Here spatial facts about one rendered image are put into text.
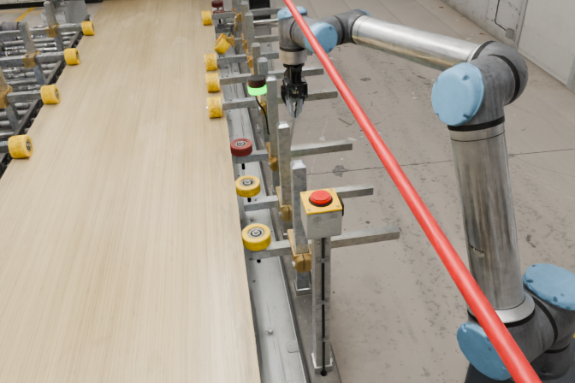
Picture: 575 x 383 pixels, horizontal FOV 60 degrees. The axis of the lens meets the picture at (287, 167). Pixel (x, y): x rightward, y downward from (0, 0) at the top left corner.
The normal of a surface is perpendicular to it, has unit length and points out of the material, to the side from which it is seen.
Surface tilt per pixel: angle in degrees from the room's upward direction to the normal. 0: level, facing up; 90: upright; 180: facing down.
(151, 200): 0
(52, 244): 0
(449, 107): 83
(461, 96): 83
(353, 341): 0
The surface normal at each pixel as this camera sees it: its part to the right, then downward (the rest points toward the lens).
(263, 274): -0.04, -0.84
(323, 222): 0.16, 0.54
